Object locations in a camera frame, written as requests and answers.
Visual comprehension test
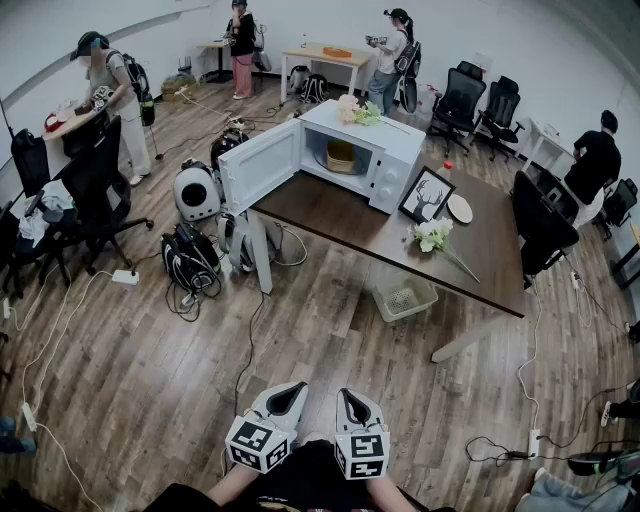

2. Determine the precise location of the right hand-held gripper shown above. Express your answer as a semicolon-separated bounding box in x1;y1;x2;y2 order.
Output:
333;388;391;481

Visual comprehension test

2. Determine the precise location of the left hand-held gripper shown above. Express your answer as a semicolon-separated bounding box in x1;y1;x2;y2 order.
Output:
224;382;309;475

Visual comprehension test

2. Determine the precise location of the beige paper food container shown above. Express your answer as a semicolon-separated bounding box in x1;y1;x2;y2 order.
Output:
326;139;357;174

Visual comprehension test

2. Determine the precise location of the white microwave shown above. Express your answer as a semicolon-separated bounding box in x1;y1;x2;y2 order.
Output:
217;98;427;217

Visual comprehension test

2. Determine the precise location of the person's right forearm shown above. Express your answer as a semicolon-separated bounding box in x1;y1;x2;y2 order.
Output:
366;476;417;512

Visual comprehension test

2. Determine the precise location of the person's left forearm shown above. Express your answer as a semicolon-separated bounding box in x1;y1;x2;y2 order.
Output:
206;462;262;507

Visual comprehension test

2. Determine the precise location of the person's black top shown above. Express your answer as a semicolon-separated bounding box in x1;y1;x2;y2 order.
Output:
143;439;451;512

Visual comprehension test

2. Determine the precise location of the white plastic basket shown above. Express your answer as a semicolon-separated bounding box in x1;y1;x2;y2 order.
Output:
370;277;440;324

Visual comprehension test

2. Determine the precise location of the white table leg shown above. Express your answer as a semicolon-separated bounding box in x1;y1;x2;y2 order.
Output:
430;312;516;364
245;208;274;295

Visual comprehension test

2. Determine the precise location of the black and white backpack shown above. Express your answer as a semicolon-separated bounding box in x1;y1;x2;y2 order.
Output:
160;223;223;294

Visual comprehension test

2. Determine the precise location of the white flower bouquet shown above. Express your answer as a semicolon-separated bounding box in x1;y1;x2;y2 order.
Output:
408;216;481;285

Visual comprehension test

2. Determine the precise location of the white pod backpack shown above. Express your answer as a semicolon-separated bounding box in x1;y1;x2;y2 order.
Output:
173;158;223;223

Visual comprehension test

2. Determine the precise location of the round wooden coaster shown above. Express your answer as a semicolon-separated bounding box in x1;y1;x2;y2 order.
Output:
446;193;474;225

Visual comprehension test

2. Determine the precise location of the black office chair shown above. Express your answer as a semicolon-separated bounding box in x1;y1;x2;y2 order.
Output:
510;170;581;290
602;178;640;241
428;60;488;159
0;179;76;299
59;115;155;274
472;75;526;162

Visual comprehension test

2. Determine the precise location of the black pod backpack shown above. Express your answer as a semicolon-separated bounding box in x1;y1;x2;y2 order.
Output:
209;127;250;171

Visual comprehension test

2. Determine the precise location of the pile of clothes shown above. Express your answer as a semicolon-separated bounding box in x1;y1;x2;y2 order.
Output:
18;179;76;249

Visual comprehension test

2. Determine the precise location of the pink flower bouquet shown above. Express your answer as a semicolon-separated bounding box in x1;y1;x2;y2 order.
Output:
337;93;412;135

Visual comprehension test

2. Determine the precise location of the grey and white backpack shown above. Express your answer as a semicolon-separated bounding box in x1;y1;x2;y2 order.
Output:
288;64;312;96

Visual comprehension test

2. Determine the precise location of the white desk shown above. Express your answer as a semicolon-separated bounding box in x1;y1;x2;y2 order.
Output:
514;118;576;176

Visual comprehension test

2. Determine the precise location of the round wooden table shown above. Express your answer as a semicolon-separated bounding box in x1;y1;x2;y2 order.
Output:
42;107;101;142

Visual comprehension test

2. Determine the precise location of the light wooden table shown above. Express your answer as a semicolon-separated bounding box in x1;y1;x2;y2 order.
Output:
279;42;374;104

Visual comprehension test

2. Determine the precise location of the small wooden desk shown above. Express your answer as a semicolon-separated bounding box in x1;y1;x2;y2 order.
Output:
196;39;234;84

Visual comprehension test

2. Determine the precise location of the black floor cable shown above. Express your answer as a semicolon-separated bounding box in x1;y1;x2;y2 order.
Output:
233;292;269;416

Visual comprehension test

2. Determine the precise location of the white floor cable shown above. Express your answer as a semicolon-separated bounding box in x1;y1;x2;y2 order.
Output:
516;279;546;436

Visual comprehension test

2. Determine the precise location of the deer picture frame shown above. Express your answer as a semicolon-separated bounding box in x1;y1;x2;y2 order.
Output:
398;165;457;225

